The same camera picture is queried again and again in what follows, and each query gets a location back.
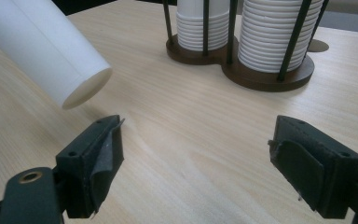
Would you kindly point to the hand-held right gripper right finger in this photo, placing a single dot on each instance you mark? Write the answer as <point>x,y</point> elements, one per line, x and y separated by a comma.
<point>317,168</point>

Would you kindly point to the stack of white cups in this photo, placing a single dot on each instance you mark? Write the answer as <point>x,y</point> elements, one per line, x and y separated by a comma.
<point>267,37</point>
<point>192,31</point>

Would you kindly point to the white disposable paper cup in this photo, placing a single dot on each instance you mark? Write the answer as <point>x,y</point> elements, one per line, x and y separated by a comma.
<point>37,40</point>

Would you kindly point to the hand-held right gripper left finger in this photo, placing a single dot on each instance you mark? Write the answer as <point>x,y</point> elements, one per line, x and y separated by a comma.
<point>84,168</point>

